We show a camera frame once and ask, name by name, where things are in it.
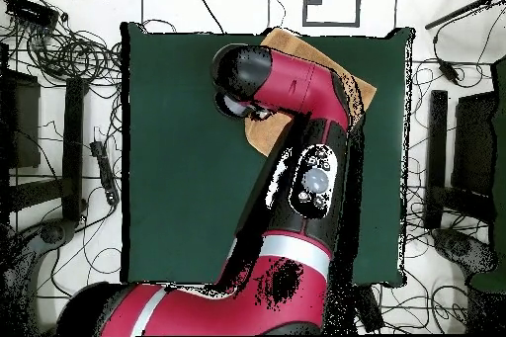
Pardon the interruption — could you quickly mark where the tan terry towel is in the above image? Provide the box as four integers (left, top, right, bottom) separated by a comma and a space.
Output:
243, 27, 378, 157

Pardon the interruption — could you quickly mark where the black flat panel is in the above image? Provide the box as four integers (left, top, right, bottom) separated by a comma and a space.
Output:
451, 91, 498, 198
0, 69, 42, 170

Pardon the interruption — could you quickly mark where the dark green tablecloth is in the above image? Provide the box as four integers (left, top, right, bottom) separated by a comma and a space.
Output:
120, 21, 416, 289

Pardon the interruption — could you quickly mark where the black power strip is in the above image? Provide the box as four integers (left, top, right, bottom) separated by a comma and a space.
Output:
353, 284, 385, 333
89, 139, 121, 207

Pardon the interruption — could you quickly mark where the grey chair base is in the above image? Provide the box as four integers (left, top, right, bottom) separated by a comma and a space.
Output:
430, 227, 499, 275
11, 217, 78, 259

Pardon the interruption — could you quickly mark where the black power adapter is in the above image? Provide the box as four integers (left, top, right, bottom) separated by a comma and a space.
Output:
437, 58, 461, 86

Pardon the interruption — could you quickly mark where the black tripod pole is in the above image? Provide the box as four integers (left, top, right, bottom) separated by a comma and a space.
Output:
424, 0, 506, 31

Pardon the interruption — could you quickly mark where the black device box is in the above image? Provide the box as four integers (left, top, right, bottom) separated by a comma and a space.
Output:
5, 0, 60, 31

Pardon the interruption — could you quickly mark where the black frame bar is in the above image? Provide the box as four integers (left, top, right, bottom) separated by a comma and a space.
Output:
61, 77, 86, 222
424, 89, 449, 229

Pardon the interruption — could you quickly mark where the tangled black cable bundle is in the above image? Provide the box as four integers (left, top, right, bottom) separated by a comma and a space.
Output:
23, 28, 124, 85

